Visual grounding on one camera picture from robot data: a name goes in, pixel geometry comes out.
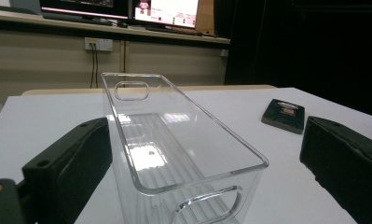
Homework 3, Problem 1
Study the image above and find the white wall socket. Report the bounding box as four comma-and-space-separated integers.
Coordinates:
84, 36, 114, 52

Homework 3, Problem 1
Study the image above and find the black power cable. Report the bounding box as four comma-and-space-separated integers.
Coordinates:
90, 43, 95, 90

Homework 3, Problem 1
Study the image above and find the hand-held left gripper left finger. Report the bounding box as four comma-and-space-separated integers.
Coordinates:
21, 117, 113, 224

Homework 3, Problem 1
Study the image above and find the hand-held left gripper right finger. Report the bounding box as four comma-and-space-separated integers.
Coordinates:
299, 116, 372, 224

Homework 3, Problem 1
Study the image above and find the computer monitor with white screen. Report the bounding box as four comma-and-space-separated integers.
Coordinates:
131, 0, 200, 30

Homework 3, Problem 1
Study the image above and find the brown board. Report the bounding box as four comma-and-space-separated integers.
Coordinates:
195, 0, 215, 34

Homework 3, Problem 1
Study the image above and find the black box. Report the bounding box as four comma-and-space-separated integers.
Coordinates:
260, 98, 306, 135

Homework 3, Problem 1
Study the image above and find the black curtain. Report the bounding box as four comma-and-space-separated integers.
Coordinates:
214, 0, 372, 119

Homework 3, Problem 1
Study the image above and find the black keyboard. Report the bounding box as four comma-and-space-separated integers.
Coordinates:
145, 25, 204, 37
42, 12, 114, 27

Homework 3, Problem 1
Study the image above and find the computer monitor with dark screen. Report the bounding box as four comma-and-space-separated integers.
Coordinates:
38, 0, 132, 21

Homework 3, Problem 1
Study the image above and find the clear plastic storage bin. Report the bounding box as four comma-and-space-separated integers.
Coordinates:
101, 72, 270, 224

